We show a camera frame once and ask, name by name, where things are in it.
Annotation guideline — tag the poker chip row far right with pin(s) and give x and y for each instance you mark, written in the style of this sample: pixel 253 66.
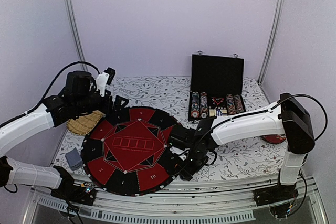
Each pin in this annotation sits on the poker chip row far right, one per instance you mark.
pixel 238 104

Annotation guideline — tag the red floral round tin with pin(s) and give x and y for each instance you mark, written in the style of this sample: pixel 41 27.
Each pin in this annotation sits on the red floral round tin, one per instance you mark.
pixel 274 139

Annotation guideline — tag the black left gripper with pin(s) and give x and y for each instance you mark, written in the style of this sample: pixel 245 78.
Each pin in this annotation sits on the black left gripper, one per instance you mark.
pixel 108 109

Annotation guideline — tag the woven bamboo fan mat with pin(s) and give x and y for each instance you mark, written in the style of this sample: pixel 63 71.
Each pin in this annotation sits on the woven bamboo fan mat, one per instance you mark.
pixel 84 124

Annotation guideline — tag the poker chip row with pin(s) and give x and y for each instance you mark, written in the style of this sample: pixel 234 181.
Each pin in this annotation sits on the poker chip row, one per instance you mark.
pixel 230 104
pixel 203 105
pixel 195 106
pixel 238 104

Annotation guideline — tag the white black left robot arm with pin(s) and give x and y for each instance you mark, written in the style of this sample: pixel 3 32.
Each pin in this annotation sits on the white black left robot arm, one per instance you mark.
pixel 82 95

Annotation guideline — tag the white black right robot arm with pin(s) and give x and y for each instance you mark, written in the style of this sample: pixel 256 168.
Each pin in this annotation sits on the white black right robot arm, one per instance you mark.
pixel 286 116

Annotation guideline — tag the black poker chip case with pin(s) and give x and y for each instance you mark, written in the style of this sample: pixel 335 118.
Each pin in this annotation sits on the black poker chip case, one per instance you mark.
pixel 215 75

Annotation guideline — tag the left aluminium corner post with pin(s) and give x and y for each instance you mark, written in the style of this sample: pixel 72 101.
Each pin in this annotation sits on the left aluminium corner post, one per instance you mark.
pixel 74 29

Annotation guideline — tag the boxed card deck in case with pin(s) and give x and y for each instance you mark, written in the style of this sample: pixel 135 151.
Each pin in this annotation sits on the boxed card deck in case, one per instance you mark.
pixel 217 111

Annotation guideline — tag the aluminium corner post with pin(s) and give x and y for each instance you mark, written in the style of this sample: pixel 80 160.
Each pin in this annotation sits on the aluminium corner post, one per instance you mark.
pixel 271 41
pixel 74 29

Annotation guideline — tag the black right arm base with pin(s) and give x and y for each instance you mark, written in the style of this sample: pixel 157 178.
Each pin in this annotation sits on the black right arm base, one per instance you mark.
pixel 273 194

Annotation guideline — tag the blue checkered card deck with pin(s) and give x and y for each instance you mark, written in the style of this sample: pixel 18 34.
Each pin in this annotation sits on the blue checkered card deck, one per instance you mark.
pixel 74 159

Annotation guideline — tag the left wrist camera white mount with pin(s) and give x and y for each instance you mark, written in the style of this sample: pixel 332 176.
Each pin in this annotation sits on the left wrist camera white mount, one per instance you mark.
pixel 104 79

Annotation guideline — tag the right aluminium corner post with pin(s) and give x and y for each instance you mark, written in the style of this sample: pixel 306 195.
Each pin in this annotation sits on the right aluminium corner post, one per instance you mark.
pixel 271 41

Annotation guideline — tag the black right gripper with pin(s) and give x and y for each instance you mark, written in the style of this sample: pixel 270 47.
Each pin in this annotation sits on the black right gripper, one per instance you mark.
pixel 182 171

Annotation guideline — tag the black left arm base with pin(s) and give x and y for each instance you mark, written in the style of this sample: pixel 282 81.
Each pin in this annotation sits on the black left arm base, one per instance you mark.
pixel 84 193

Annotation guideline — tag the round red black poker mat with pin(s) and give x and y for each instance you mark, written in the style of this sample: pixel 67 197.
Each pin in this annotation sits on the round red black poker mat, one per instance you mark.
pixel 128 152

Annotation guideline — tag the poker chip row far left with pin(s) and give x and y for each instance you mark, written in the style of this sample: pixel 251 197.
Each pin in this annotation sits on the poker chip row far left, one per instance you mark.
pixel 195 106

